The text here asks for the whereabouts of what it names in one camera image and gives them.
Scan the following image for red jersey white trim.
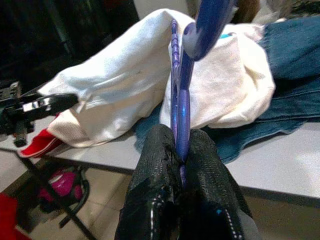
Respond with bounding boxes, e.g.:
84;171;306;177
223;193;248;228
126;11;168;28
18;112;66;159

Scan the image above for grey table black legs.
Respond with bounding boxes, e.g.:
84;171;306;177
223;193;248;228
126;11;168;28
0;113;320;240

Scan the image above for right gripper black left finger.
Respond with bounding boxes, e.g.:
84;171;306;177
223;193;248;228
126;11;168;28
114;124;182;240

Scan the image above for blue denim garment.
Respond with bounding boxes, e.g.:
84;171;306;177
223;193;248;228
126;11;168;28
134;16;320;165

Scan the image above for red item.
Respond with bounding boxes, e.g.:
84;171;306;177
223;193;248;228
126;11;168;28
0;192;28;240

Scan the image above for pink and black bag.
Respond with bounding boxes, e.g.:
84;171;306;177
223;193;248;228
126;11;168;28
37;167;91;213

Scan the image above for white t-shirt colourful print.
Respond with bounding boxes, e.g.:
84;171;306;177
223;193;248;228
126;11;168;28
37;8;276;148

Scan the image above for purple plastic hanger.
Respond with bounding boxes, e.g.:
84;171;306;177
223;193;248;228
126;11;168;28
169;0;238;191

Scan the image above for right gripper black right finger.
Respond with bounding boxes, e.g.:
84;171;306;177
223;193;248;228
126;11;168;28
184;128;253;240

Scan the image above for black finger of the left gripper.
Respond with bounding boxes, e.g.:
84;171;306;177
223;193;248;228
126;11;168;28
22;93;80;118

